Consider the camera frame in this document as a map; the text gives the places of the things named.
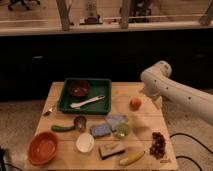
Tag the orange red apple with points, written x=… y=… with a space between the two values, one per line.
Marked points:
x=135 y=103

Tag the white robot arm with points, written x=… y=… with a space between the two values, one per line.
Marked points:
x=157 y=82

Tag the small metal cup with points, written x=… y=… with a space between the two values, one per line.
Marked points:
x=80 y=123

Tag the white paper cup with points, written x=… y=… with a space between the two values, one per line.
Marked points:
x=85 y=142

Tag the green plastic tray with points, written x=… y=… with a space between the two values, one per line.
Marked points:
x=97 y=87

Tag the dark red bowl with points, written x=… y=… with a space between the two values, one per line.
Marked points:
x=79 y=88

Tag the blue grey cloth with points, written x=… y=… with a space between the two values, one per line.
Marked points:
x=114 y=120

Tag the white plastic spoon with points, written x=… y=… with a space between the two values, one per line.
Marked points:
x=94 y=99

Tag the blue sponge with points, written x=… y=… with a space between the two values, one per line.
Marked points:
x=100 y=130

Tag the green cucumber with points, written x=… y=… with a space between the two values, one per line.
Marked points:
x=61 y=129

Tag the yellow banana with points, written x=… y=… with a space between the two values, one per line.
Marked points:
x=131 y=158

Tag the bunch of dark grapes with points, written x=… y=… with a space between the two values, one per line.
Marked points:
x=158 y=145

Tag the black office chair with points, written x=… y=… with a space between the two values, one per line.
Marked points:
x=13 y=2
x=139 y=11

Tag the orange plastic bowl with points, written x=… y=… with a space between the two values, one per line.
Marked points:
x=42 y=148

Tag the black office chair left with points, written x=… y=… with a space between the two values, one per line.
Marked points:
x=13 y=2

